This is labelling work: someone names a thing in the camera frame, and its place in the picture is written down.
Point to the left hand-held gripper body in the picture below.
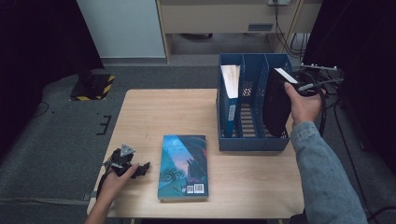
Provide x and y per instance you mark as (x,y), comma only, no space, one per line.
(120,161)

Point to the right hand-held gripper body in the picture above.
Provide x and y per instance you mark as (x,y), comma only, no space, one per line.
(308,81)

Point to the teal illustrated book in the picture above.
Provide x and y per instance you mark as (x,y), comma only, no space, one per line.
(183,168)

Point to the black book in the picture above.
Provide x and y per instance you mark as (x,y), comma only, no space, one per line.
(275,105)

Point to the light blue book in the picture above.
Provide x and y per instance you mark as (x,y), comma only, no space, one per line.
(232,77)

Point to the blue plastic file rack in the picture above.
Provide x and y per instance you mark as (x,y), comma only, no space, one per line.
(249,144)

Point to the person's left hand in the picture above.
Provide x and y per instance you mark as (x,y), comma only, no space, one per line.
(113,188)

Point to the person's right hand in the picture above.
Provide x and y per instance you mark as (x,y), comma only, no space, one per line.
(305,109)

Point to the grey tape strip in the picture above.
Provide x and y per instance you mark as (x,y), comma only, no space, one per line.
(89,196)

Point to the black curtain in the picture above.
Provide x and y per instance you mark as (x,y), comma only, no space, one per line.
(31,46)
(358,37)

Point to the black stand base striped edge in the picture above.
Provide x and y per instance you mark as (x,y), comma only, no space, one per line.
(93,88)

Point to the white power socket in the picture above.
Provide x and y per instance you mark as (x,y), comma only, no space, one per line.
(278,2)

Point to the beige wooden cabinet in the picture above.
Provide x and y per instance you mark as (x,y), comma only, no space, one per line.
(211,17)

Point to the white cabinet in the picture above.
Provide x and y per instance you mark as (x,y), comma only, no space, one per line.
(124,28)

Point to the dark rounded object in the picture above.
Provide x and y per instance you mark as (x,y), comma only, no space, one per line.
(299,219)

